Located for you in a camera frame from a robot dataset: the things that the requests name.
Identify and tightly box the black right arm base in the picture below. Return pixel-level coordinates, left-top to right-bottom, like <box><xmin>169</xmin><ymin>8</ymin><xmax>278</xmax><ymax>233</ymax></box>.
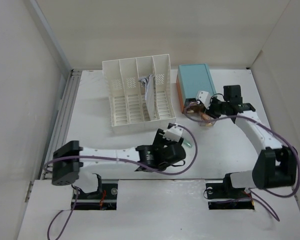
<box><xmin>203</xmin><ymin>180</ymin><xmax>255</xmax><ymax>210</ymax></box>

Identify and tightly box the blue top drawer box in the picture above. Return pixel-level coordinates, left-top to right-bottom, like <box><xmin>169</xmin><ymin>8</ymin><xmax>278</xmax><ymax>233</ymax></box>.
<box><xmin>177</xmin><ymin>63</ymin><xmax>217</xmax><ymax>96</ymax></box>

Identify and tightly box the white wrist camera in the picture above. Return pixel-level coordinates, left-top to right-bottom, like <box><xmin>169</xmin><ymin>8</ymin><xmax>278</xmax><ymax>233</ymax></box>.
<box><xmin>163</xmin><ymin>123</ymin><xmax>184</xmax><ymax>143</ymax></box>
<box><xmin>195</xmin><ymin>90</ymin><xmax>212</xmax><ymax>109</ymax></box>

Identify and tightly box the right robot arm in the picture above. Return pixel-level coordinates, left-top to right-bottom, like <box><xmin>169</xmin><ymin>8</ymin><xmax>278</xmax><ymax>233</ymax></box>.
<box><xmin>207</xmin><ymin>85</ymin><xmax>297</xmax><ymax>197</ymax></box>

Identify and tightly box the white plastic file organizer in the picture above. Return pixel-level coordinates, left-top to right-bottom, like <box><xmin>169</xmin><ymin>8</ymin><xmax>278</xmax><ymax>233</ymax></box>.
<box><xmin>102</xmin><ymin>54</ymin><xmax>176</xmax><ymax>134</ymax></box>

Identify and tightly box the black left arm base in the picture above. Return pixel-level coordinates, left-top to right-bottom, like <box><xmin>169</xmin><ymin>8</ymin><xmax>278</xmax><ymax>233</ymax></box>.
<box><xmin>70</xmin><ymin>174</ymin><xmax>119</xmax><ymax>211</ymax></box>

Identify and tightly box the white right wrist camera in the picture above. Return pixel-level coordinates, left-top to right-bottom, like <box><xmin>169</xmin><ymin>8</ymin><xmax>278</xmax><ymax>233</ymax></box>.
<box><xmin>195</xmin><ymin>90</ymin><xmax>212</xmax><ymax>109</ymax></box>

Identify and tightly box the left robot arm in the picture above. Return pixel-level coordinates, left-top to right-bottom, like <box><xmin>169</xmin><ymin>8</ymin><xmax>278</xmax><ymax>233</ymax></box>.
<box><xmin>51</xmin><ymin>124</ymin><xmax>186</xmax><ymax>199</ymax></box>

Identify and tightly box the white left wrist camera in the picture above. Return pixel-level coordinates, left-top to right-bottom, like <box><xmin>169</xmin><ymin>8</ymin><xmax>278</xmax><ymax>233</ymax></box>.
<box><xmin>163</xmin><ymin>123</ymin><xmax>184</xmax><ymax>143</ymax></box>

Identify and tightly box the orange correction tape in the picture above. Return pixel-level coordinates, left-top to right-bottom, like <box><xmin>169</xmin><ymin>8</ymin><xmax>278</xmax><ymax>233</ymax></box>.
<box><xmin>200</xmin><ymin>112</ymin><xmax>211</xmax><ymax>124</ymax></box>

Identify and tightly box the aluminium frame rail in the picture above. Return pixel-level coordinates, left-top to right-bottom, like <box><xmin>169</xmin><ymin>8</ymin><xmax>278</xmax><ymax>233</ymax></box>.
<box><xmin>38</xmin><ymin>69</ymin><xmax>83</xmax><ymax>179</ymax></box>

